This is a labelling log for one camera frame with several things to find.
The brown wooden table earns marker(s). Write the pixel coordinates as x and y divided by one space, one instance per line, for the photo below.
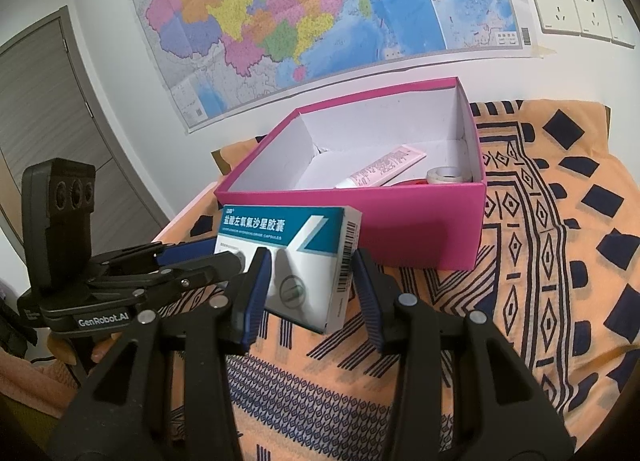
217 161

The pink cardboard box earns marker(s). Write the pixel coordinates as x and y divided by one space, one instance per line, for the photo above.
425 226

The person's left hand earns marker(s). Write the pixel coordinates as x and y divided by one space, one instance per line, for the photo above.
100 351

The pink sheet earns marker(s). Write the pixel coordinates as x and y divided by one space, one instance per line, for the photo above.
190 206

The white wall switch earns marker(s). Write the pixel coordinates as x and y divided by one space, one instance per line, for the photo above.
620 20

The orange patterned cloth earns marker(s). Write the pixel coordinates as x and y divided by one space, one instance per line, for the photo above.
545 261

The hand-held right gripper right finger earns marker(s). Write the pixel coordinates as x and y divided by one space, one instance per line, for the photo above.
367 301

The white wall socket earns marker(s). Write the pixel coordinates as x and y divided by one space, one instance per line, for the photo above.
552 6
591 12

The wall map poster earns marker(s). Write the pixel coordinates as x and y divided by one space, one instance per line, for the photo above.
300 16

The white tape roll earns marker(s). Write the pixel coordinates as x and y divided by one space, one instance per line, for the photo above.
450 176

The teal and white medicine box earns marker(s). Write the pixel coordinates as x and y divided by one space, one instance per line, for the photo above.
300 251

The pink tube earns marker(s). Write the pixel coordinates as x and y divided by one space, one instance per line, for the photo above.
385 166

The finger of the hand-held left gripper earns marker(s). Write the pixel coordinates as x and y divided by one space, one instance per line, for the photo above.
200 276
185 252

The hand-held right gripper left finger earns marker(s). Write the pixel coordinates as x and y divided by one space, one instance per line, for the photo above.
254 306

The person's left forearm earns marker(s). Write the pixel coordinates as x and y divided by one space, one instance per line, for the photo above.
35 381

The grey door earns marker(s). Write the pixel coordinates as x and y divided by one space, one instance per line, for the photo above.
50 106

